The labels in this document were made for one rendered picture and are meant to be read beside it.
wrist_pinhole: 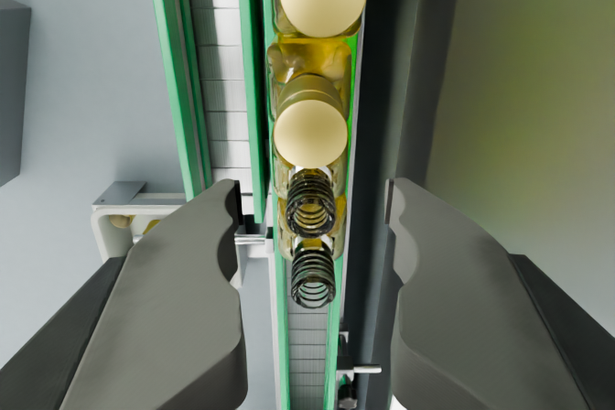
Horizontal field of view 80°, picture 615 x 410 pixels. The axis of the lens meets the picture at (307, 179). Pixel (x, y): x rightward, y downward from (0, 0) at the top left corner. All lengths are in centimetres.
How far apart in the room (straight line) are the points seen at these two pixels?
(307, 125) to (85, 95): 54
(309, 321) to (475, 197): 43
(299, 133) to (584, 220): 13
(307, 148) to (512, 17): 16
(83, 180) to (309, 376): 54
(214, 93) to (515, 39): 32
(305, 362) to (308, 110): 62
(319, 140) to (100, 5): 51
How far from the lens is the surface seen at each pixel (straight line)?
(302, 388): 81
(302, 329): 68
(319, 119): 16
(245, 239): 45
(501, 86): 27
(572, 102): 22
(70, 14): 66
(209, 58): 46
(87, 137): 70
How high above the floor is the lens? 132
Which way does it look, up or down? 62 degrees down
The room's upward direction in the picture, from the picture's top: 179 degrees clockwise
